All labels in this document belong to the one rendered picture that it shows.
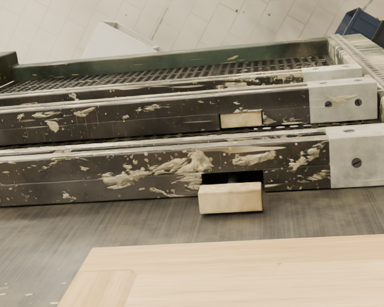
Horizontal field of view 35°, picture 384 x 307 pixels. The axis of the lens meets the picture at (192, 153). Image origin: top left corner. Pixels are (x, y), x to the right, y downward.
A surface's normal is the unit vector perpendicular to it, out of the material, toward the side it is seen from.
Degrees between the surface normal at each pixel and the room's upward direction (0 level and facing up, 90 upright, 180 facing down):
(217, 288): 57
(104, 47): 90
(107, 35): 90
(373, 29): 91
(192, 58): 90
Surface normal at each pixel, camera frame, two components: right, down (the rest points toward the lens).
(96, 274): -0.10, -0.96
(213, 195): -0.11, 0.29
